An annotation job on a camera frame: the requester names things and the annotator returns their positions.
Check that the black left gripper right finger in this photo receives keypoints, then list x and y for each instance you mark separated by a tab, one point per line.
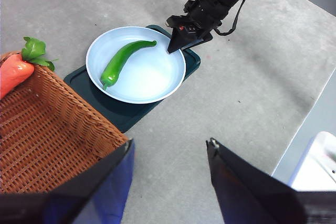
249	197

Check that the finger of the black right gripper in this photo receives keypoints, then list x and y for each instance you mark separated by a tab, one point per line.
179	41
204	39

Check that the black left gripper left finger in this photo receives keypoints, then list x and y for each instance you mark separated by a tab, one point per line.
78	203

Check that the blue round plate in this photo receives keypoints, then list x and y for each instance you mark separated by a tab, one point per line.
152	77

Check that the green long pepper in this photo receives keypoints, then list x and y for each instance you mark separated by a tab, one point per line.
118	61

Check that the white plastic box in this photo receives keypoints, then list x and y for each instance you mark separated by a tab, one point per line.
317	161

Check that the brown wicker basket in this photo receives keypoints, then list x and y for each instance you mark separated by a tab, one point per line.
52	129

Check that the black cutting board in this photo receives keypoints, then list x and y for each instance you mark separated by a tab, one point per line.
118	116

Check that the orange carrot with green leaves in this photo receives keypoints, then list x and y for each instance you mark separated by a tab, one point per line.
13	74

